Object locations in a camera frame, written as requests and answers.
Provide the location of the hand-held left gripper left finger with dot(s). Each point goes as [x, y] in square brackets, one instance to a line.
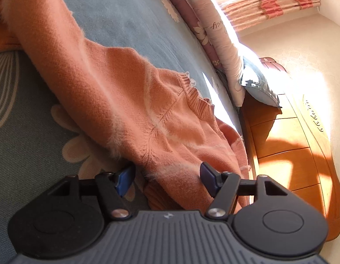
[124, 180]

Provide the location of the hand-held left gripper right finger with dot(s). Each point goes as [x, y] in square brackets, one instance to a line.
[210, 178]

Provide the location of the orange knit sweater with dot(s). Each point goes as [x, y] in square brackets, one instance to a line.
[104, 88]

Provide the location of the wooden headboard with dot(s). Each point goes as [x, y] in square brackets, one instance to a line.
[282, 156]

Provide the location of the blue patterned pillow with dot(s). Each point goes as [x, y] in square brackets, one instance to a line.
[258, 85]

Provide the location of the dark red wooden furniture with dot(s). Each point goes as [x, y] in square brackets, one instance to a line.
[269, 62]

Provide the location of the pink floral quilt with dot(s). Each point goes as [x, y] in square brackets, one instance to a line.
[222, 41]

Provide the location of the blue floral bed sheet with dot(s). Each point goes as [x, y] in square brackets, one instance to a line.
[117, 11]

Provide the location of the pink striped curtain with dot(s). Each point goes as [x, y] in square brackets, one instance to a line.
[269, 5]

